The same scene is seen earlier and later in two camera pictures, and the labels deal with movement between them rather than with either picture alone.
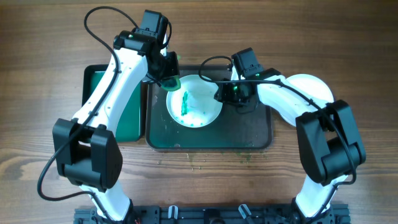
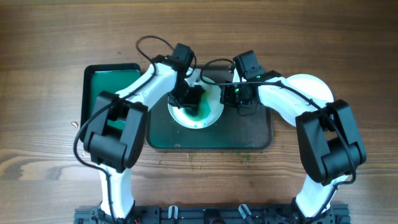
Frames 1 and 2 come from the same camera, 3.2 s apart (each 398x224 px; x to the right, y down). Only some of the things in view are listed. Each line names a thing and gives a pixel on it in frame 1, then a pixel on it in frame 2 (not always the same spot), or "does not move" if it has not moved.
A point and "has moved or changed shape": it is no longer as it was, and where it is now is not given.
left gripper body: [165, 66] -> [183, 94]
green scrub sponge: [171, 83] has moved or changed shape
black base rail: [214, 214] does not move
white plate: [194, 105] does not move
